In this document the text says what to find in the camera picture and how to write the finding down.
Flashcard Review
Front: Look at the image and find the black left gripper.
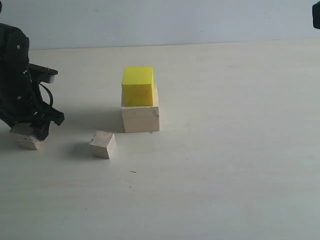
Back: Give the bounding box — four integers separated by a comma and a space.
0, 72, 65, 141

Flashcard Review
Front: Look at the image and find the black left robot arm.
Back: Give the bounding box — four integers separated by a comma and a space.
0, 23, 65, 141

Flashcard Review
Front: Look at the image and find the yellow cube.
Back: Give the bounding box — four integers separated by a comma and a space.
121, 66, 155, 107

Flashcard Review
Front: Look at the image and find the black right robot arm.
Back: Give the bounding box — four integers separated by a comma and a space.
312, 1, 320, 30

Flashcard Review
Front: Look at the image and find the medium wooden cube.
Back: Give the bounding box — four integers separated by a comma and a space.
9, 123, 45, 150

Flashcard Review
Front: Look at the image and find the small wooden cube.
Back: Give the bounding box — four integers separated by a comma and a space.
89, 130, 116, 159

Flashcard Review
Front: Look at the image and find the large pale wooden cube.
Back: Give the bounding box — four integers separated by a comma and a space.
121, 85, 160, 133

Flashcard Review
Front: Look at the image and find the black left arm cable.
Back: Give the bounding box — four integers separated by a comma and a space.
37, 82, 55, 107

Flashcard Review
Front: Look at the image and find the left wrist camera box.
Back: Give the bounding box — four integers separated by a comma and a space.
28, 63, 58, 84

